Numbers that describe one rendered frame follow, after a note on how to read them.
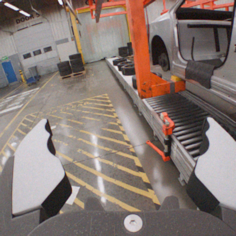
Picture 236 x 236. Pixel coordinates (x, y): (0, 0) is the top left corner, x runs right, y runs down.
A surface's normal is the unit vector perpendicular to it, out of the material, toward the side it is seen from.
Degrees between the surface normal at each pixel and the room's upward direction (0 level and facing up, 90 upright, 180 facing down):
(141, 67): 90
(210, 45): 87
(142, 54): 90
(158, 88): 90
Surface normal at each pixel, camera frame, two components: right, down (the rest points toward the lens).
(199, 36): 0.15, 0.43
